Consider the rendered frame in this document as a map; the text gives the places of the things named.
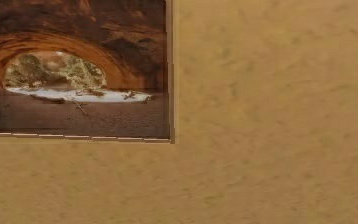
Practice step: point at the framed rock arch picture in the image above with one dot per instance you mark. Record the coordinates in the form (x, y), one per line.
(87, 66)

